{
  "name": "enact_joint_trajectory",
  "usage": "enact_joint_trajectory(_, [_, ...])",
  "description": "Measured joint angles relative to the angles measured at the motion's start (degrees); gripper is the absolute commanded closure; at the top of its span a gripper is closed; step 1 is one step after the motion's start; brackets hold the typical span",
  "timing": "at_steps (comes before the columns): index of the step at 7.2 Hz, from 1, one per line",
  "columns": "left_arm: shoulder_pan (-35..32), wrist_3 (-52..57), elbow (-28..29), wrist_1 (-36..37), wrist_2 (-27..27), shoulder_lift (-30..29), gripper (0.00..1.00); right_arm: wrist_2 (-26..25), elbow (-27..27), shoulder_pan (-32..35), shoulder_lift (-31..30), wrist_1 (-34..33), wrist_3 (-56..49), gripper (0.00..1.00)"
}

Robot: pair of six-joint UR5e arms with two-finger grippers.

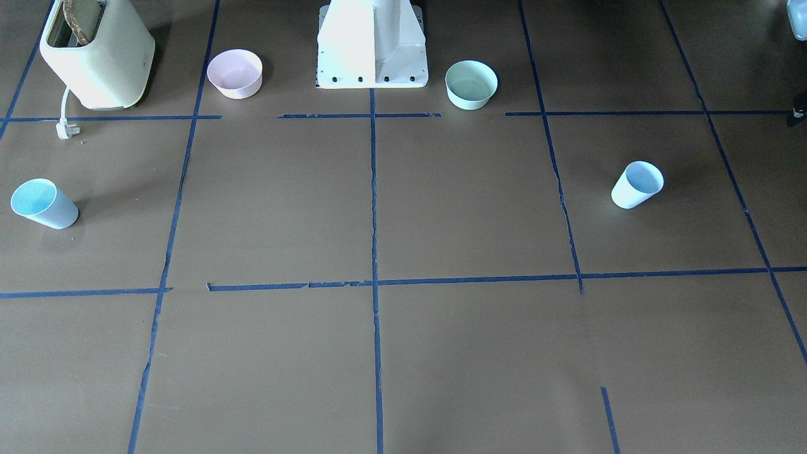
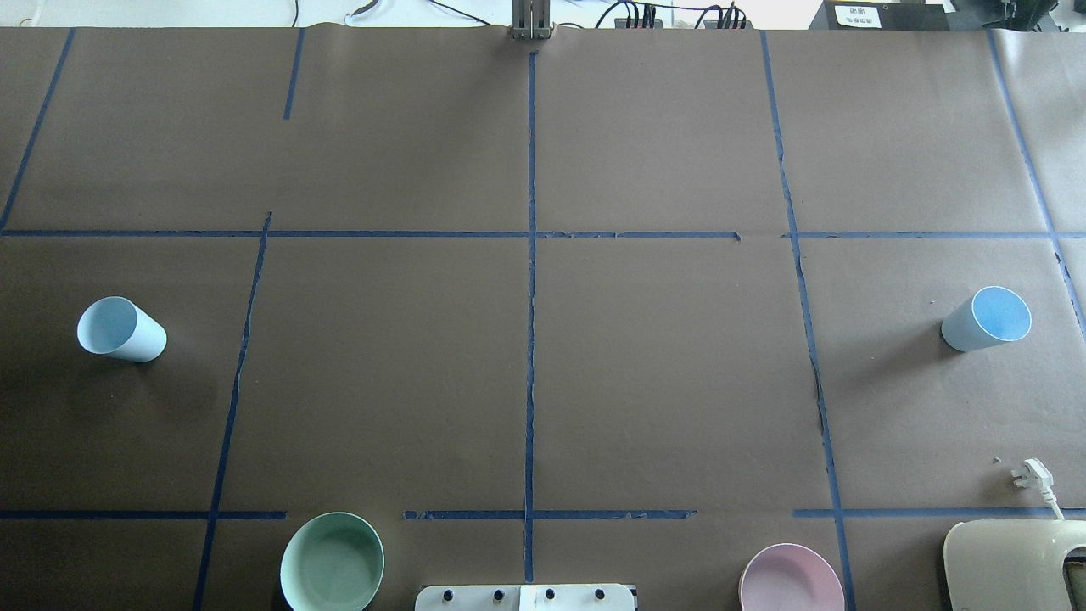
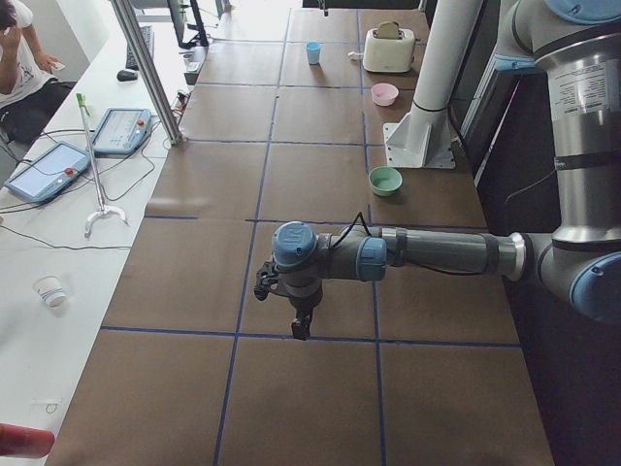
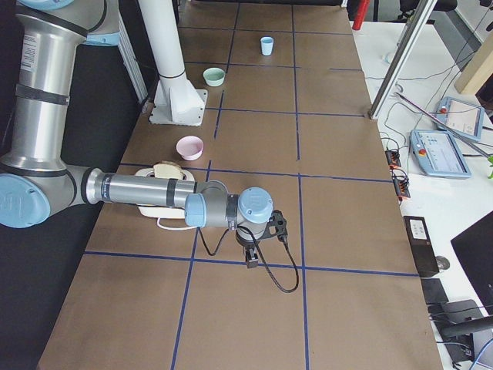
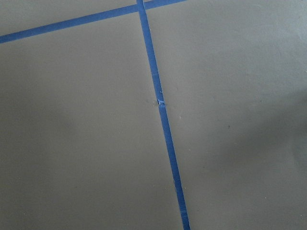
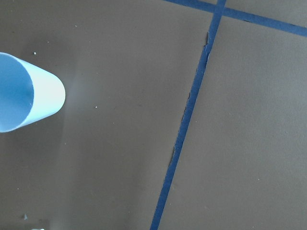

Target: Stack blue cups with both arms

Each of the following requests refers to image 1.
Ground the light blue cup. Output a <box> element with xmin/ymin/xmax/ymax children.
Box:
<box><xmin>9</xmin><ymin>178</ymin><xmax>79</xmax><ymax>230</ymax></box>
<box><xmin>611</xmin><ymin>161</ymin><xmax>664</xmax><ymax>209</ymax></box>

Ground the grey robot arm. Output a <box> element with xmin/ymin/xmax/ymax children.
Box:
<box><xmin>786</xmin><ymin>1</ymin><xmax>806</xmax><ymax>127</ymax></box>

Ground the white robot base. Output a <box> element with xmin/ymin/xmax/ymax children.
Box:
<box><xmin>315</xmin><ymin>1</ymin><xmax>429</xmax><ymax>90</ymax></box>

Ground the mint green bowl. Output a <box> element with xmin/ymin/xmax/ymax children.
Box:
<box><xmin>444</xmin><ymin>60</ymin><xmax>499</xmax><ymax>111</ymax></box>

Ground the pink bowl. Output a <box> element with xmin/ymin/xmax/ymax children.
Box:
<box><xmin>206</xmin><ymin>49</ymin><xmax>264</xmax><ymax>100</ymax></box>

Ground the cream white toaster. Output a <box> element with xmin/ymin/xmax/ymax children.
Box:
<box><xmin>38</xmin><ymin>1</ymin><xmax>155</xmax><ymax>111</ymax></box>

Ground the brown toast slice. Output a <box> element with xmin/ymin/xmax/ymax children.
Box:
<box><xmin>62</xmin><ymin>0</ymin><xmax>103</xmax><ymax>46</ymax></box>

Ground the white power cord plug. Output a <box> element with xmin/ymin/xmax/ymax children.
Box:
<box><xmin>55</xmin><ymin>87</ymin><xmax>81</xmax><ymax>141</ymax></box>

